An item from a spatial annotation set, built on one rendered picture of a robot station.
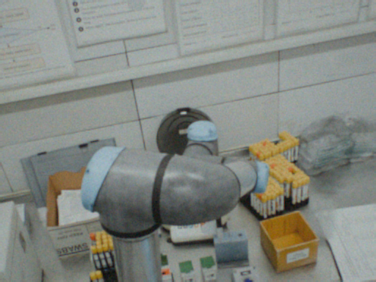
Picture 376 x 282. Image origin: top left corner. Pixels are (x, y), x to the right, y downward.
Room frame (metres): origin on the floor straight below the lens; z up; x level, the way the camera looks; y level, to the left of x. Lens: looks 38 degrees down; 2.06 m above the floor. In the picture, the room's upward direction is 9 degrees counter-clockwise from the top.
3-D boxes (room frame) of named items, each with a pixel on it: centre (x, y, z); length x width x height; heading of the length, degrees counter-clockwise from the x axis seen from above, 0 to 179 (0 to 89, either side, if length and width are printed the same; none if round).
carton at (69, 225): (1.30, 0.32, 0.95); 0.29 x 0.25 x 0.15; 5
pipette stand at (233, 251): (1.04, -0.13, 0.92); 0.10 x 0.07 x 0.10; 87
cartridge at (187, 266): (0.97, 0.01, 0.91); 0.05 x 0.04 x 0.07; 5
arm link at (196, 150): (0.94, -0.06, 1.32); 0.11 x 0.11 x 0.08; 66
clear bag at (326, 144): (1.48, -0.56, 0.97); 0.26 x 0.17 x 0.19; 109
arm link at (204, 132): (1.04, -0.08, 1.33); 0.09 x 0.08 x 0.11; 156
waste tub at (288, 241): (1.03, -0.31, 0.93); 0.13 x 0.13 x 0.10; 10
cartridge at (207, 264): (0.98, -0.05, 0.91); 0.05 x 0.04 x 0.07; 5
